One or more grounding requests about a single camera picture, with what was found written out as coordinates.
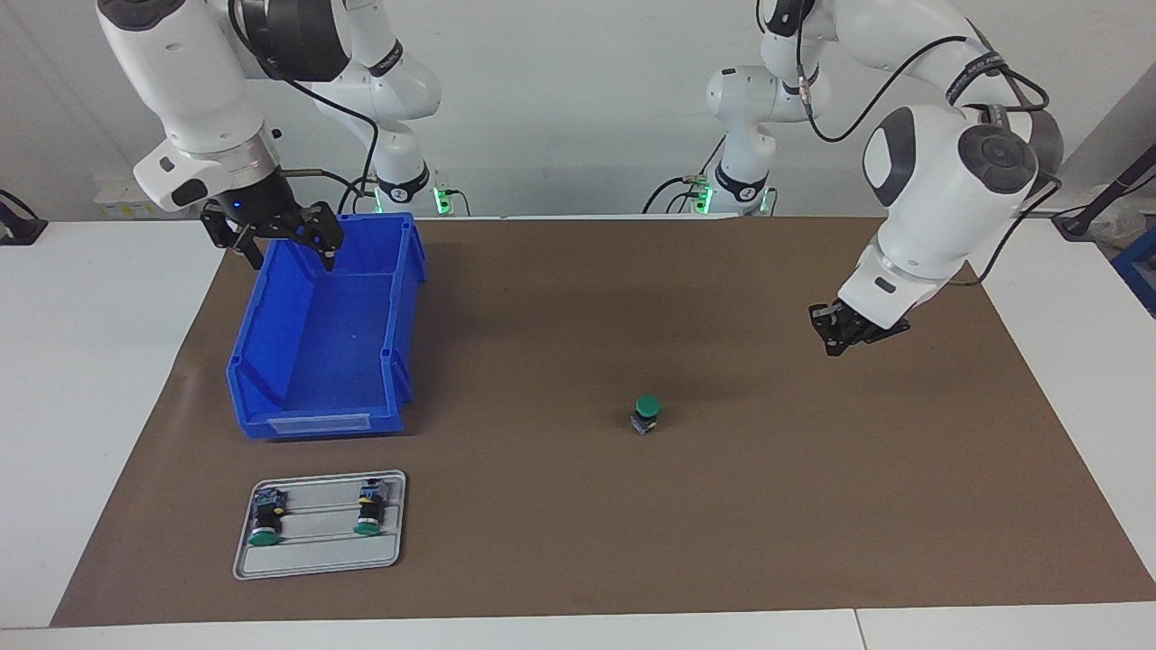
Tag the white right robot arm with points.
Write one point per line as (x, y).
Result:
(199, 81)

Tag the grey metal tray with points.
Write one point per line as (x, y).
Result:
(321, 555)

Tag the brown paper table mat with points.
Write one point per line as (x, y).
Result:
(578, 524)

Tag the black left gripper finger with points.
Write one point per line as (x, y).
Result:
(880, 332)
(831, 329)

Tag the black table clamp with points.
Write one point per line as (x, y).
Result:
(23, 230)

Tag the white power strip box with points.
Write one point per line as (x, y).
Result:
(113, 199)

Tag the green push button switch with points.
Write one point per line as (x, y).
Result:
(368, 510)
(265, 522)
(646, 406)

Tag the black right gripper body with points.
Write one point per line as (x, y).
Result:
(257, 210)

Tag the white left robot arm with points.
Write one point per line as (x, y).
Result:
(939, 199)

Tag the blue plastic storage bin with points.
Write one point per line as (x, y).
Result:
(316, 361)

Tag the black slanted stand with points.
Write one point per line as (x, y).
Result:
(1115, 188)

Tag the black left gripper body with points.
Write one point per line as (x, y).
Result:
(851, 327)

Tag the clear plastic bag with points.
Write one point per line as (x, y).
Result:
(1120, 226)

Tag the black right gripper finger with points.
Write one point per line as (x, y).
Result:
(327, 228)
(221, 231)

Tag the blue frame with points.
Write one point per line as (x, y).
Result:
(1140, 266)

